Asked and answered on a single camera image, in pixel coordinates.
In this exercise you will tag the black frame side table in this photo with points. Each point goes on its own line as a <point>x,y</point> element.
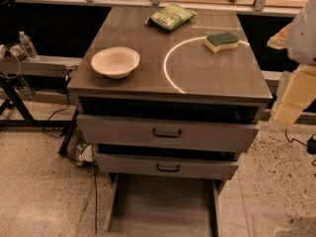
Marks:
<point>46,66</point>

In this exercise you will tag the wire mesh waste basket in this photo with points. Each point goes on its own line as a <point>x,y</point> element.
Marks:
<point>79,150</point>

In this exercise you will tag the grey drawer cabinet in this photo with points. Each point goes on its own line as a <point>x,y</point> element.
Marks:
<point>177,78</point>

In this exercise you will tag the upper grey drawer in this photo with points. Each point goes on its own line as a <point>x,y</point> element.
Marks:
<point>160,133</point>

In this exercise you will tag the grey drawer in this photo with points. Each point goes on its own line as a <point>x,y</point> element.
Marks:
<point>160,133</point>
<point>168,167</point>

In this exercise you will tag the open bottom drawer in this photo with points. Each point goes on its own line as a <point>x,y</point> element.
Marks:
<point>156,206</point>

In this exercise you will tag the black power adapter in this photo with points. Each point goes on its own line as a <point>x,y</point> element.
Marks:
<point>311,145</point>

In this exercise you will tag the green jalapeno chip bag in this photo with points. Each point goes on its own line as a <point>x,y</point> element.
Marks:
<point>170,18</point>

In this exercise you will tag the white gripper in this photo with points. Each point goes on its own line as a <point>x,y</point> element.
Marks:
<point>304,39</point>

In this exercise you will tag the clear plastic water bottle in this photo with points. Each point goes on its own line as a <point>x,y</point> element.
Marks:
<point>28,46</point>

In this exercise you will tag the white paper bowl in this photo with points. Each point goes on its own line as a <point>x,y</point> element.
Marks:
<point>115,62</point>

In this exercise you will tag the yellow green sponge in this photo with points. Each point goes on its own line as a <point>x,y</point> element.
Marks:
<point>218,42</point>

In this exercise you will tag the middle grey drawer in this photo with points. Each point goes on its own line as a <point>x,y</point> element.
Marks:
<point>168,167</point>

